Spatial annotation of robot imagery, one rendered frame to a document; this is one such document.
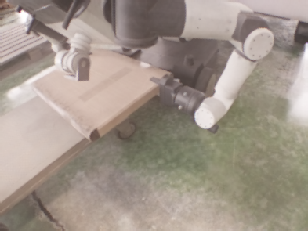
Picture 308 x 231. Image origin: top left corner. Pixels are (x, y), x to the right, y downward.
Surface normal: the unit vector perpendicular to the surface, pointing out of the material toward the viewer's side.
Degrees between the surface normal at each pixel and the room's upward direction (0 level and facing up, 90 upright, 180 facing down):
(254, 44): 90
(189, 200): 0
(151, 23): 90
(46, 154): 0
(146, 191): 0
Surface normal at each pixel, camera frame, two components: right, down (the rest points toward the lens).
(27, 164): -0.05, -0.73
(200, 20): 0.17, 0.67
